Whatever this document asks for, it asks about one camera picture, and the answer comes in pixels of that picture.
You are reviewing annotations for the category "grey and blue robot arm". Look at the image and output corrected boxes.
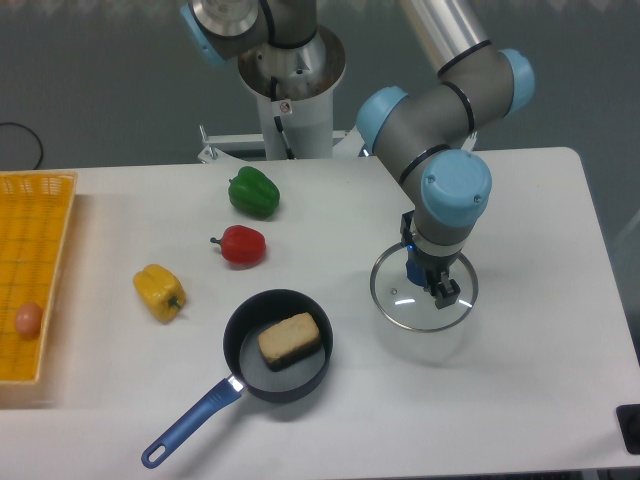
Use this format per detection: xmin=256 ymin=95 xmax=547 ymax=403
xmin=181 ymin=1 xmax=535 ymax=309

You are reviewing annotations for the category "green bell pepper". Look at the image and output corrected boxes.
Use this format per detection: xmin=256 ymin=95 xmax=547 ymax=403
xmin=228 ymin=166 xmax=280 ymax=219

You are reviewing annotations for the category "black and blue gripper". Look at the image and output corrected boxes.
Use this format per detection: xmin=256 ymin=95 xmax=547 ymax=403
xmin=400 ymin=211 xmax=461 ymax=310

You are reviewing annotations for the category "black device at table edge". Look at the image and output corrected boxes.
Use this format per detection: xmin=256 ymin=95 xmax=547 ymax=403
xmin=616 ymin=404 xmax=640 ymax=455

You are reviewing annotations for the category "red bell pepper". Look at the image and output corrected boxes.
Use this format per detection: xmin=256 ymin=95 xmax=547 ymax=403
xmin=210 ymin=225 xmax=266 ymax=265

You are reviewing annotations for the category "black cable on floor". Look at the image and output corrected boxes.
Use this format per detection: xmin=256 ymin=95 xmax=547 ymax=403
xmin=0 ymin=122 xmax=44 ymax=170

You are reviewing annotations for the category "yellow bell pepper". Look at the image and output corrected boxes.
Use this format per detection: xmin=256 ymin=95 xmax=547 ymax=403
xmin=133 ymin=264 xmax=186 ymax=323

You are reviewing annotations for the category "dark pot with blue handle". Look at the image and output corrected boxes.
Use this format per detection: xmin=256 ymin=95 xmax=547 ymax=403
xmin=141 ymin=289 xmax=333 ymax=469

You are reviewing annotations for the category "yellow plastic basket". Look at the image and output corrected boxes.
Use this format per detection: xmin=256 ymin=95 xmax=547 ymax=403
xmin=1 ymin=171 xmax=77 ymax=385

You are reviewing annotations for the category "round glass pot lid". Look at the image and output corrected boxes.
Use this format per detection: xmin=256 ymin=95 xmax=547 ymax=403
xmin=369 ymin=243 xmax=478 ymax=333

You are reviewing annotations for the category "tan bread loaf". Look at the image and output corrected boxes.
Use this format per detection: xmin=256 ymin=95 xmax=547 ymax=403
xmin=258 ymin=312 xmax=321 ymax=371

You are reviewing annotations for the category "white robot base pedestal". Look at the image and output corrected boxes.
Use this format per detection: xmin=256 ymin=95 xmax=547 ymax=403
xmin=199 ymin=26 xmax=347 ymax=163

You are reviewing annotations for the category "brown egg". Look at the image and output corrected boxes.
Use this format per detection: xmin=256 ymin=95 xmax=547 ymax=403
xmin=14 ymin=302 xmax=43 ymax=339

